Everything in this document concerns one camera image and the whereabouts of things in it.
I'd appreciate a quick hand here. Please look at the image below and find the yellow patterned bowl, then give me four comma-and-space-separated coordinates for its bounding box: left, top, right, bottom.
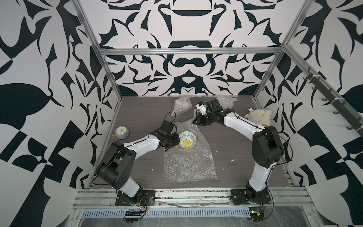
179, 131, 197, 149

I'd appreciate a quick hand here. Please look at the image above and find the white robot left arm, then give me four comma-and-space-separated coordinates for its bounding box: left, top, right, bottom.
95, 120, 180, 199

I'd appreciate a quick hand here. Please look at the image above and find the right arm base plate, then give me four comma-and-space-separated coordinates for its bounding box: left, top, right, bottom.
230, 188, 271, 205

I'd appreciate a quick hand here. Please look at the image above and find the white teddy bear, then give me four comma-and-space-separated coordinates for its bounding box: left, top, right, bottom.
244, 108, 272, 126

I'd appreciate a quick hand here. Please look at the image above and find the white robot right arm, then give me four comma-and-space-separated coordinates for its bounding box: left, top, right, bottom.
193, 99, 285, 194

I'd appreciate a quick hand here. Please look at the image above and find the black wall hook rail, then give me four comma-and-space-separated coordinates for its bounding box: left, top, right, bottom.
304, 69, 363, 137

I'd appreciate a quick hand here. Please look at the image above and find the bubble wrap sheet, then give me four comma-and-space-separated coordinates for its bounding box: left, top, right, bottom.
164, 119, 217, 183
217, 96, 238, 109
173, 96, 192, 115

